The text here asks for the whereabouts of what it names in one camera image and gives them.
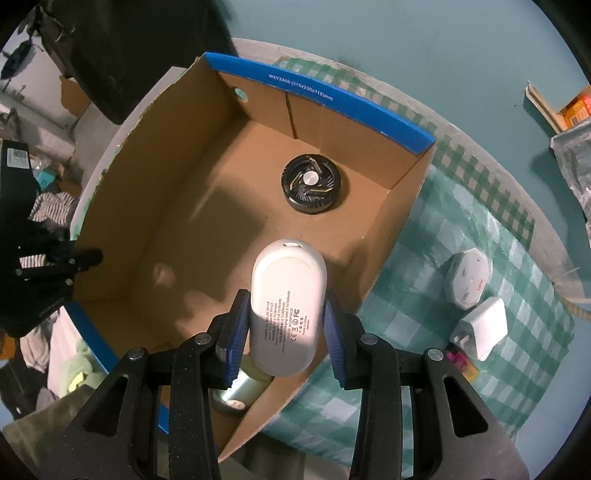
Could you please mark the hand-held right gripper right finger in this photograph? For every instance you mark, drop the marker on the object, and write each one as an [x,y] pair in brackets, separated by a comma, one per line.
[334,341]

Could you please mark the green metal cylinder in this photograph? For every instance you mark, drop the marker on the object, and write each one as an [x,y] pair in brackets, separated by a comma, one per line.
[240,392]

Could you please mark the white octagonal plug adapter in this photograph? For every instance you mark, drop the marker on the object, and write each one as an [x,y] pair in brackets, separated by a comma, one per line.
[466,277]

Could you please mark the white oval power bank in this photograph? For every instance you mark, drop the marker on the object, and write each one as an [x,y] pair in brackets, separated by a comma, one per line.
[288,300]

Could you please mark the wooden window sill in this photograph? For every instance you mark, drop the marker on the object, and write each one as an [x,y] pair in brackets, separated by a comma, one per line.
[542,108]

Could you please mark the grey plastic sheet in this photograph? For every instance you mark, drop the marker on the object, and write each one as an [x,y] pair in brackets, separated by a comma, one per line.
[575,161]

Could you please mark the striped cloth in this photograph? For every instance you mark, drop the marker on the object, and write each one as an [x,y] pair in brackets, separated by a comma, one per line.
[51,205]

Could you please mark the green checkered plastic tablecloth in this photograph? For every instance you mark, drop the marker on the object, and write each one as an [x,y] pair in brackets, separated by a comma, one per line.
[415,369]

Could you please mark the teal box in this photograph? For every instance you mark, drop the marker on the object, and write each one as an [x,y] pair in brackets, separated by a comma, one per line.
[46,176]

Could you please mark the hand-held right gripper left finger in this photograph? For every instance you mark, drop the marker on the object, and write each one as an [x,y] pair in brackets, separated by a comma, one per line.
[235,332]

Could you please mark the black jacket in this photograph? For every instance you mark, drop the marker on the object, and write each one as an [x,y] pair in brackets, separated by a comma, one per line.
[138,55]

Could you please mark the white cube charger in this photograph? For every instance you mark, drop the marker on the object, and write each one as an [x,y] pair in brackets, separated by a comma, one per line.
[485,325]

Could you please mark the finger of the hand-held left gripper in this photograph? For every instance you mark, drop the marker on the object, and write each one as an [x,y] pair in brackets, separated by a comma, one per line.
[51,285]
[83,258]

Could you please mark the blue cardboard box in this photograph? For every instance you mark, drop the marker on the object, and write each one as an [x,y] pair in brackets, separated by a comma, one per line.
[184,230]

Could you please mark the black round fan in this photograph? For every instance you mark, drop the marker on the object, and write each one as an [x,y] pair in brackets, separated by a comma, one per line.
[314,184]

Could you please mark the magenta and yellow lighter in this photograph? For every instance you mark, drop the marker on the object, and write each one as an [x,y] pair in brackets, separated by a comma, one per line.
[461,364]

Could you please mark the olive green cloth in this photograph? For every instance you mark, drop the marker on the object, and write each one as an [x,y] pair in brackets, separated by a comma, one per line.
[46,434]

